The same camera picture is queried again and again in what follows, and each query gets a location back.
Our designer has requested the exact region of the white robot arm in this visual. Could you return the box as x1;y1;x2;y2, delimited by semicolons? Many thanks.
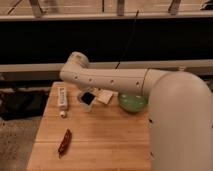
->
60;52;213;171

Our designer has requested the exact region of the beige eraser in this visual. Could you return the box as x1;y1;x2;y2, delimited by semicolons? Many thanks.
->
97;90;113;104

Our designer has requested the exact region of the black cable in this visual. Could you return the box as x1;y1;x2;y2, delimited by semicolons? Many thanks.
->
114;9;140;70

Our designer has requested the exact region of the green bowl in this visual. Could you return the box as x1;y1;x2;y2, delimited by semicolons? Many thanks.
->
117;93;147;113

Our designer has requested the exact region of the red chili pepper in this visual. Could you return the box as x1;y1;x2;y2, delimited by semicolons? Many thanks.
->
58;129;72;157

